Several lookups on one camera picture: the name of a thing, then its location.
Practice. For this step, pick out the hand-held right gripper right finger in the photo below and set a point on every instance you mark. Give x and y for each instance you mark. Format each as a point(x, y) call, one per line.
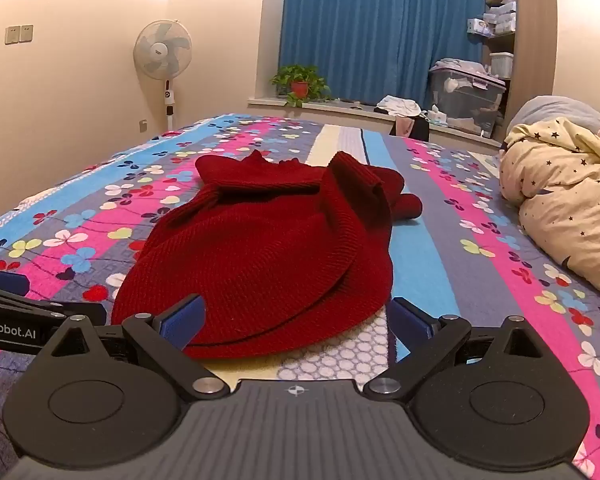
point(410, 325)

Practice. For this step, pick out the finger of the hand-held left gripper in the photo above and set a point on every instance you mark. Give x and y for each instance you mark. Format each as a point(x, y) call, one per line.
point(2, 280)

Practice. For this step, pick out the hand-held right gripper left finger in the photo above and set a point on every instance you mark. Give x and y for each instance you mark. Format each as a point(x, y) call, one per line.
point(182, 322)

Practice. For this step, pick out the red knit sweater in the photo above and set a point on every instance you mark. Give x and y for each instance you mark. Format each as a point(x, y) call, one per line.
point(260, 260)

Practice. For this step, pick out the floral striped bed sheet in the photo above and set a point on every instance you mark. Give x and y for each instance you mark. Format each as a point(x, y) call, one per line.
point(430, 260)

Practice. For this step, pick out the cream star-print duvet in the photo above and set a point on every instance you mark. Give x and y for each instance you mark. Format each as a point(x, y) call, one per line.
point(565, 200)

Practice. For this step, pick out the white window sill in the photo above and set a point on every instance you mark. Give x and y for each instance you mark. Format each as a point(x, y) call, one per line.
point(340, 108)

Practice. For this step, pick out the clear storage box purple lid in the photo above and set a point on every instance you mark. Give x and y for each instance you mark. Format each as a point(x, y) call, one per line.
point(462, 97)

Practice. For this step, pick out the grey pillow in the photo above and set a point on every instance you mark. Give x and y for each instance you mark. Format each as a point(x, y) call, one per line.
point(555, 107)

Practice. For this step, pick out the potted green plant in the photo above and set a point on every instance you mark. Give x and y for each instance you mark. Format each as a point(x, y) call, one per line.
point(300, 80)

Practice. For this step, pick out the white standing fan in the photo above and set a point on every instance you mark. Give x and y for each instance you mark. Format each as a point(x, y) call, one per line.
point(162, 52)

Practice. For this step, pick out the white plastic container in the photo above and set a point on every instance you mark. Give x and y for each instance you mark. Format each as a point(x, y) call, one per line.
point(501, 65)

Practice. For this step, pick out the blue curtain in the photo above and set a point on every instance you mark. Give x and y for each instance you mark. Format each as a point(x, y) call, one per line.
point(375, 30)

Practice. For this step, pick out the wooden bookshelf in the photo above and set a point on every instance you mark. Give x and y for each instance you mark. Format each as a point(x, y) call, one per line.
point(530, 35)

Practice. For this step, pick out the white boxes on shelf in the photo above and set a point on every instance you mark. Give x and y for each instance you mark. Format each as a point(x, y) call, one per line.
point(497, 16)

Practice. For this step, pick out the wall power outlet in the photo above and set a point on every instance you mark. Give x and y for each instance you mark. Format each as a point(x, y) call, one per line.
point(143, 126)

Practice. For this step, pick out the wall light switch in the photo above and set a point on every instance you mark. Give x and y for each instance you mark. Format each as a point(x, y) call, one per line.
point(19, 33)

